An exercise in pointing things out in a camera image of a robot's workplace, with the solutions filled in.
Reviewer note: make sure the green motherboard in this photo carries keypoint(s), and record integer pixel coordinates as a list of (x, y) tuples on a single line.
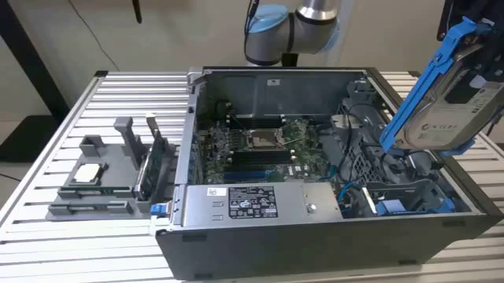
[(306, 159)]

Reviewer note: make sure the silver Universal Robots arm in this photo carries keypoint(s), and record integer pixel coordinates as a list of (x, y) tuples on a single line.
[(271, 44)]

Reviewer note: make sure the blue disk carrier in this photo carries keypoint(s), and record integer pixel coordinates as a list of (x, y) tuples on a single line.
[(390, 207)]

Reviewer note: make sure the black open PC case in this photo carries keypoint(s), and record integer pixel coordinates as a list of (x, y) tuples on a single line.
[(314, 247)]

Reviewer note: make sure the grey parts rack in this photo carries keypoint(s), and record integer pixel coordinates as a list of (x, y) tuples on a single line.
[(118, 165)]

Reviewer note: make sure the black hanging rod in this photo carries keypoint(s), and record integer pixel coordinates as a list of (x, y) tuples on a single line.
[(136, 11)]

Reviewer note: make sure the black flat base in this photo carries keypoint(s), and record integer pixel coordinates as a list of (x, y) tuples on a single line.
[(25, 138)]

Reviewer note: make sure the CPU socket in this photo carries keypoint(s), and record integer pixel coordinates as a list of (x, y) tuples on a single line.
[(262, 139)]

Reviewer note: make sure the blue expansion slot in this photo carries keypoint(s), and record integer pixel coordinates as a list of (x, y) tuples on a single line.
[(243, 177)]

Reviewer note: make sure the grey metal disk bay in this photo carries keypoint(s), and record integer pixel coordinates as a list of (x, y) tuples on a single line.
[(368, 168)]

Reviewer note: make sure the hard disk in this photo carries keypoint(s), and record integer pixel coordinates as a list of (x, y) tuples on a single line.
[(441, 118)]

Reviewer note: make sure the black slanted post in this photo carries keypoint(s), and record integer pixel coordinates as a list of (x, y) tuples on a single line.
[(27, 56)]

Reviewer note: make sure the silver power supply unit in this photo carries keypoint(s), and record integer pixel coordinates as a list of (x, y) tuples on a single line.
[(291, 203)]

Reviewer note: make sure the black RAM slot bank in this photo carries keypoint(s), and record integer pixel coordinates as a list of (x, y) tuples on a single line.
[(255, 122), (261, 160)]

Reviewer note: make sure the blue case latch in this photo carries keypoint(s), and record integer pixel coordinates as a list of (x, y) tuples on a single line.
[(156, 210)]

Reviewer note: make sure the silver CPU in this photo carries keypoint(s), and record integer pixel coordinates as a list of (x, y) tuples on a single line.
[(89, 172)]

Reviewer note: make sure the green graphics card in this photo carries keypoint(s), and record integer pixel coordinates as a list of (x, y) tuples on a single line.
[(154, 165)]

